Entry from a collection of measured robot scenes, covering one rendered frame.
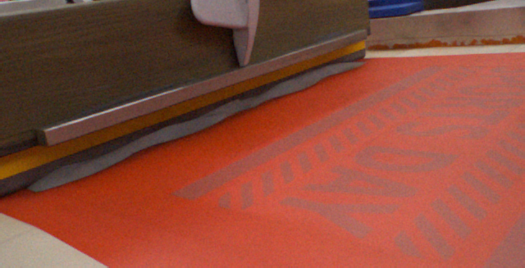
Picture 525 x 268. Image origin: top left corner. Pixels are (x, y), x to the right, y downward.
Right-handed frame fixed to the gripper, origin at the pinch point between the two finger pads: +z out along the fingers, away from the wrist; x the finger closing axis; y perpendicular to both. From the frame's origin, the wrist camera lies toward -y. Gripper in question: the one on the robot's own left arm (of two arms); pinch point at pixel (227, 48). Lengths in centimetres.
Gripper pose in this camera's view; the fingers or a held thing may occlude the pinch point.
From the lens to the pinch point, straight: 42.1
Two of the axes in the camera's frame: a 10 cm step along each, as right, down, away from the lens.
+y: -6.6, 3.0, -6.9
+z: 1.6, 9.5, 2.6
